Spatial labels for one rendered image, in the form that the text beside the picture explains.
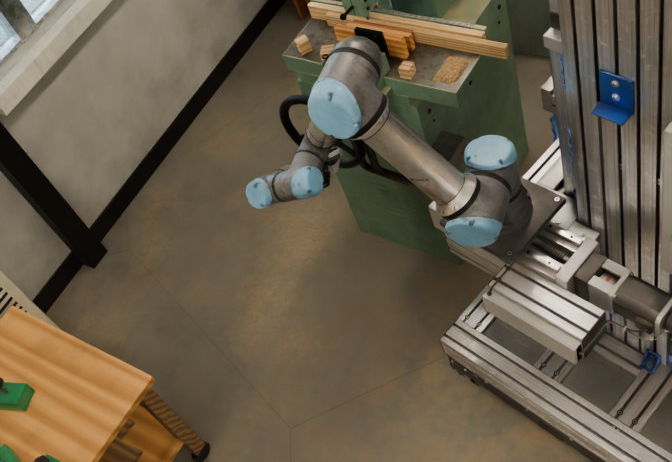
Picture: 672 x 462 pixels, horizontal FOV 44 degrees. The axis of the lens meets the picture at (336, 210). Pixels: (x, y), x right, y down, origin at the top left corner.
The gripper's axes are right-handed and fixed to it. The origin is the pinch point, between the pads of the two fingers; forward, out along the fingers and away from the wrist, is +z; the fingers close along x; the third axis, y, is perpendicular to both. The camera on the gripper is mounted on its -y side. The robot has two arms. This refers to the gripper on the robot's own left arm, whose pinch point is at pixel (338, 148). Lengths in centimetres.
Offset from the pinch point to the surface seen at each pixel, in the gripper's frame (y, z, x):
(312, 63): -16.4, 17.8, -22.9
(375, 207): 43, 52, -20
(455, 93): -16.7, 17.9, 25.3
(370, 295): 73, 43, -15
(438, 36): -28.1, 29.0, 12.8
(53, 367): 69, -56, -64
